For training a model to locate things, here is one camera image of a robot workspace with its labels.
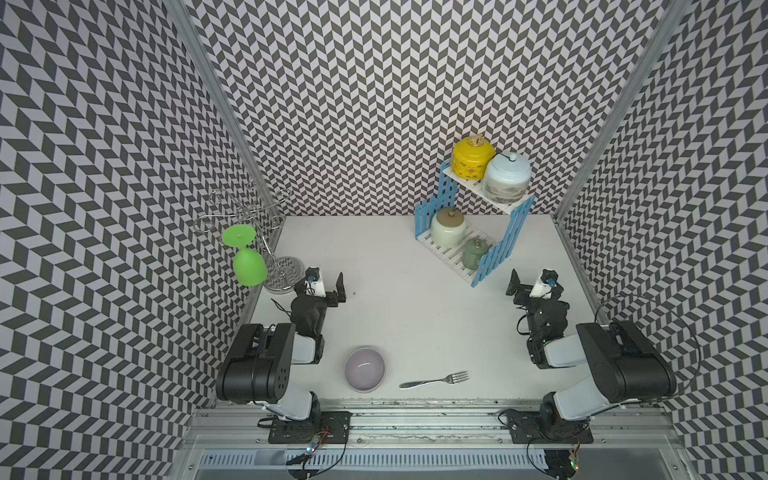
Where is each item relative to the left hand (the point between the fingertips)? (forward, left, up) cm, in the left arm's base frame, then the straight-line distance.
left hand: (326, 274), depth 91 cm
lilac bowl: (-26, -13, -8) cm, 30 cm away
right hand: (-2, -61, +1) cm, 61 cm away
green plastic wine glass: (-7, +16, +13) cm, 22 cm away
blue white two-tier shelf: (+22, -49, -6) cm, 53 cm away
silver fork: (-28, -37, -9) cm, 47 cm away
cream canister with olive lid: (+20, -40, -1) cm, 44 cm away
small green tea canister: (+10, -47, 0) cm, 48 cm away
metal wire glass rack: (+35, +31, -6) cm, 47 cm away
